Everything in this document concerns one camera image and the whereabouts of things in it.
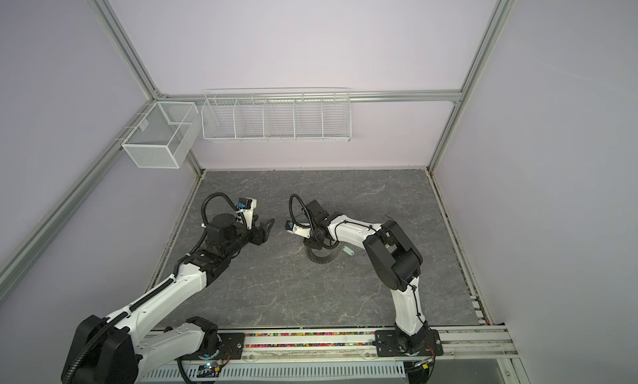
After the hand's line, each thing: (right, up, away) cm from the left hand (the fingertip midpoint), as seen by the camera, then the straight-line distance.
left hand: (266, 220), depth 82 cm
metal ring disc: (+23, -14, +12) cm, 29 cm away
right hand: (+14, -7, +14) cm, 21 cm away
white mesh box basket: (-45, +32, +18) cm, 58 cm away
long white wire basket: (0, +41, +17) cm, 44 cm away
